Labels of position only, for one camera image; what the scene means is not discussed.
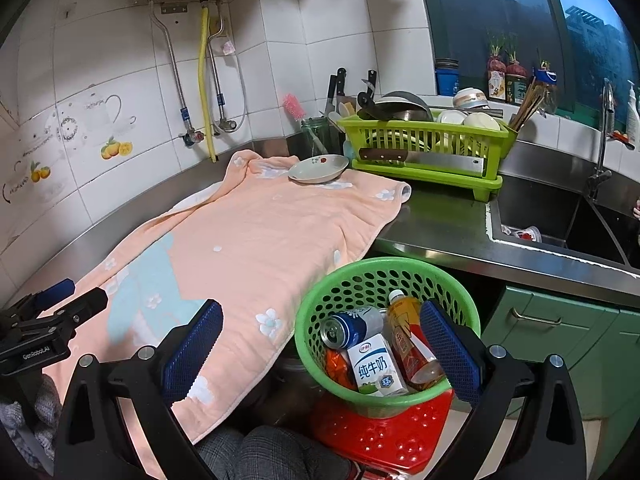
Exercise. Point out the pink bottle brush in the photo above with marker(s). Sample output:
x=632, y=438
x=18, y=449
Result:
x=294, y=106

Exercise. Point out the amber tea bottle red label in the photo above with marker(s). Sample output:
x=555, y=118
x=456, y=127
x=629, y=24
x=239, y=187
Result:
x=407, y=340

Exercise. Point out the white milk carton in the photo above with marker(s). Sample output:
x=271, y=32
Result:
x=375, y=367

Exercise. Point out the red plastic stool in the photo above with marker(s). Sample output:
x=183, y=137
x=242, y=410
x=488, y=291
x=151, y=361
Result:
x=390, y=435

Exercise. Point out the green perforated basket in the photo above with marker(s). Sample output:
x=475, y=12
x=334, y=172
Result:
x=360, y=280

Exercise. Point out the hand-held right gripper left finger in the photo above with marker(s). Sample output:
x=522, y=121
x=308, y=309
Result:
x=197, y=345

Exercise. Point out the stainless steel sink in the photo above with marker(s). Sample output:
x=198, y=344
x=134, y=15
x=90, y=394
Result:
x=575, y=220

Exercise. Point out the person's left hand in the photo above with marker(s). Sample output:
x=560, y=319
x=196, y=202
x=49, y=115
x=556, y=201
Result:
x=30, y=420

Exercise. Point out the peach flower print towel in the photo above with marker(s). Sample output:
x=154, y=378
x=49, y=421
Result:
x=250, y=240

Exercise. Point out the person's grey trouser leg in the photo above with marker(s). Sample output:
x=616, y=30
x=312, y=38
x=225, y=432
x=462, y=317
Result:
x=270, y=455

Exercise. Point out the orange snack packet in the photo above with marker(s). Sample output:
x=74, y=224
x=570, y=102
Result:
x=337, y=367

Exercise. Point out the white plate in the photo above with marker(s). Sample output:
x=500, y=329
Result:
x=317, y=170

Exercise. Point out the white bowl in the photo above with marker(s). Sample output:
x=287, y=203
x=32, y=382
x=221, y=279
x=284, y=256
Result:
x=480, y=121

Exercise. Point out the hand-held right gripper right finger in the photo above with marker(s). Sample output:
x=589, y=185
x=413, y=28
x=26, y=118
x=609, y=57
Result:
x=450, y=347

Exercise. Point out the green dish rack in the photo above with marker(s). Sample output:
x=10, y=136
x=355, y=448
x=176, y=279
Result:
x=430, y=185

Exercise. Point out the bundle of chopsticks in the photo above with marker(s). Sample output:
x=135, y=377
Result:
x=527, y=105

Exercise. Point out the jar with white label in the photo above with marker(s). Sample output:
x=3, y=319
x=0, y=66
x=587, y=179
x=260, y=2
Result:
x=496, y=80

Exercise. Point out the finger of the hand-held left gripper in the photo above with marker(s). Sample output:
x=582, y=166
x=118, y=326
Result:
x=55, y=292
x=82, y=307

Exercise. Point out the window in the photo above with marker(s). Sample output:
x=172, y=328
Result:
x=500, y=10

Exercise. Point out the white detergent bottle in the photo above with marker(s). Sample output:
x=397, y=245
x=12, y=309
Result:
x=634, y=115

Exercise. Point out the metal faucet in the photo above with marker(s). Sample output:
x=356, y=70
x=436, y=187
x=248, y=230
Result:
x=602, y=135

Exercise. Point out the blue can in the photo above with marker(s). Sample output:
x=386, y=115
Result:
x=350, y=327

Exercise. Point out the blue container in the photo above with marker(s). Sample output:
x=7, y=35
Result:
x=447, y=80

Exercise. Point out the patterned ceramic bowl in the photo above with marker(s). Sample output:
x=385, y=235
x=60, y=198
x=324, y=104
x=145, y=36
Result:
x=471, y=99

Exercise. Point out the dark metal wok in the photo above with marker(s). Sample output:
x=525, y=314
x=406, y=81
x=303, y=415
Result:
x=400, y=105

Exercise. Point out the green cabinet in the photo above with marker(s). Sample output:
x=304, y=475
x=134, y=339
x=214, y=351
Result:
x=575, y=340

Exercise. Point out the dark green jar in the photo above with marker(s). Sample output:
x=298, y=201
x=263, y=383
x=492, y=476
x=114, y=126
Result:
x=516, y=85

